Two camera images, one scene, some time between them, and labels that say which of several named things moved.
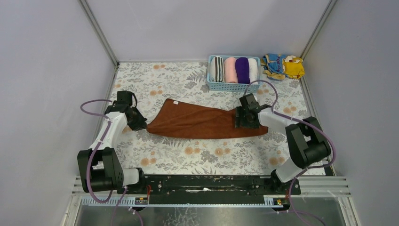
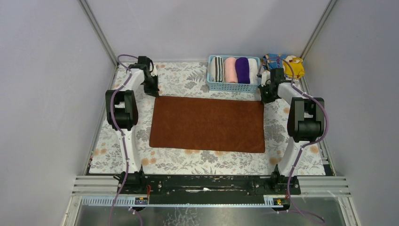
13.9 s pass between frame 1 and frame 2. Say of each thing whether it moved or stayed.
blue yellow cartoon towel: stayed
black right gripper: moved
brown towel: moved
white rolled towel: stayed
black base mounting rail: stayed
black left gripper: moved
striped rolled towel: stayed
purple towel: stayed
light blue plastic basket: stayed
